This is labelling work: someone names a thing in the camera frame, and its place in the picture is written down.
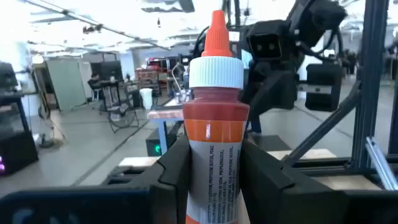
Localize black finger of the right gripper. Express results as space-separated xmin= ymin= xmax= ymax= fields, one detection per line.
xmin=248 ymin=70 xmax=299 ymax=124

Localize black computer tower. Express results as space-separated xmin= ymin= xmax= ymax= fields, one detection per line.
xmin=145 ymin=130 xmax=170 ymax=157

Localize orange cap food coloring bottle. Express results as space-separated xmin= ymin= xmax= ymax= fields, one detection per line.
xmin=182 ymin=9 xmax=251 ymax=224

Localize grey partition panel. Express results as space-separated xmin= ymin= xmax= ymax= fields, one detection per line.
xmin=46 ymin=58 xmax=88 ymax=112

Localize black floor fan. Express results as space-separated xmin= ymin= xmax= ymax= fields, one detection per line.
xmin=108 ymin=105 xmax=138 ymax=131

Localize black equipment rack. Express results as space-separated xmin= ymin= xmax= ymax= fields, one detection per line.
xmin=0 ymin=62 xmax=40 ymax=175

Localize white bin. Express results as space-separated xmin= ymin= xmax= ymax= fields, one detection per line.
xmin=139 ymin=88 xmax=154 ymax=110

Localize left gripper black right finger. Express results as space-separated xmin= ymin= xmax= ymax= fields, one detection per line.
xmin=241 ymin=139 xmax=398 ymax=224

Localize person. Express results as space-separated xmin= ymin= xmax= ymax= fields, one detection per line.
xmin=88 ymin=73 xmax=104 ymax=94

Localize wooden table blue legs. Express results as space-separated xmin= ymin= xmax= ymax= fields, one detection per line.
xmin=147 ymin=104 xmax=185 ymax=156

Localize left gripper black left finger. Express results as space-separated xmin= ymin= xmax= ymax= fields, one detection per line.
xmin=0 ymin=136 xmax=191 ymax=224

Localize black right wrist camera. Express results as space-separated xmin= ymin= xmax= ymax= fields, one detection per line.
xmin=247 ymin=19 xmax=292 ymax=60

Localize red shelf unit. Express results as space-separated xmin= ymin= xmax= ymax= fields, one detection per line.
xmin=134 ymin=57 xmax=171 ymax=91

